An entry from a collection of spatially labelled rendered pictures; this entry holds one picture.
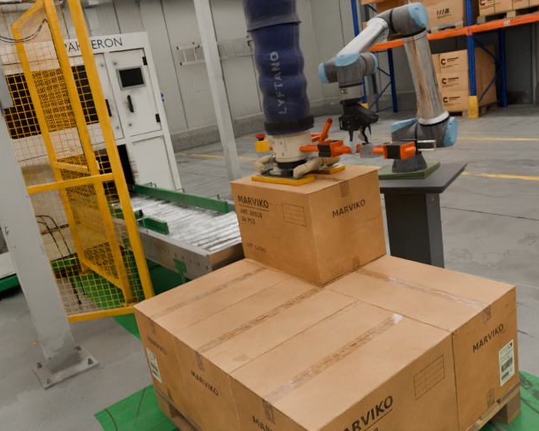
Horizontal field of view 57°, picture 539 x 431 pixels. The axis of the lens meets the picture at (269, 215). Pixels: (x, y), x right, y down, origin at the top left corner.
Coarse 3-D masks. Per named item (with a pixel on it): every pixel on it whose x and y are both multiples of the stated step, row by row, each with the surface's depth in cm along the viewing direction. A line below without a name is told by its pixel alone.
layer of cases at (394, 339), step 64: (384, 256) 224; (192, 320) 195; (256, 320) 186; (320, 320) 178; (384, 320) 170; (448, 320) 163; (512, 320) 180; (192, 384) 185; (256, 384) 147; (320, 384) 142; (384, 384) 139; (448, 384) 159; (512, 384) 186
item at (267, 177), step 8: (272, 168) 228; (256, 176) 232; (264, 176) 228; (272, 176) 223; (280, 176) 221; (288, 176) 217; (304, 176) 213; (312, 176) 213; (288, 184) 213; (296, 184) 208
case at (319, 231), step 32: (256, 192) 225; (288, 192) 204; (320, 192) 197; (352, 192) 208; (256, 224) 233; (288, 224) 211; (320, 224) 200; (352, 224) 210; (256, 256) 243; (288, 256) 218; (320, 256) 202; (352, 256) 213
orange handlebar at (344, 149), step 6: (312, 138) 237; (318, 138) 239; (270, 150) 235; (300, 150) 217; (306, 150) 214; (312, 150) 211; (336, 150) 200; (342, 150) 197; (348, 150) 195; (378, 150) 183; (408, 150) 173; (414, 150) 174
